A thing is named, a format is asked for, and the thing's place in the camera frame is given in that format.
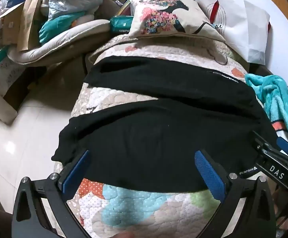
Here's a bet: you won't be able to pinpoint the beige padded cushion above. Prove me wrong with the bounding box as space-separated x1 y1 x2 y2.
8 15 111 64

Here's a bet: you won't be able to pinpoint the brown cardboard box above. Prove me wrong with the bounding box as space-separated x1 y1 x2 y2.
0 0 46 52

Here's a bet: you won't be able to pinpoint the teal and white fleece blanket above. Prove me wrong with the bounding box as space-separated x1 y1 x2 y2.
244 74 288 152

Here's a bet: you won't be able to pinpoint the floral printed pillow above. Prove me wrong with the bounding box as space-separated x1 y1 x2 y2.
128 0 227 42

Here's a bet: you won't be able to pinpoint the black pants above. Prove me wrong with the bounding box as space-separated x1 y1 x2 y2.
51 56 278 194

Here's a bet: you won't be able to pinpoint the quilted patchwork blanket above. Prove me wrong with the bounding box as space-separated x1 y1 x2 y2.
52 33 267 238

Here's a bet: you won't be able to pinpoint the teal cloth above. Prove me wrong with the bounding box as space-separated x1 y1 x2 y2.
38 13 80 44

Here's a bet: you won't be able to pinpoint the white paper bag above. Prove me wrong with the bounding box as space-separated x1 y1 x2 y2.
197 0 271 65

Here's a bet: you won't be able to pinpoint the white printed box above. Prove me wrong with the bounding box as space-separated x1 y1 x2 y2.
0 63 27 98

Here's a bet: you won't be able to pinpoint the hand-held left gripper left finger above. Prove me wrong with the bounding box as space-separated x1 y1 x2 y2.
11 149 92 238

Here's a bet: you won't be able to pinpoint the green wipes packet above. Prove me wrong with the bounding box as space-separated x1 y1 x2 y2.
109 15 135 34

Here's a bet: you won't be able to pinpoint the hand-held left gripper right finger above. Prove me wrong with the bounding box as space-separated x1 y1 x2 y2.
195 149 277 238

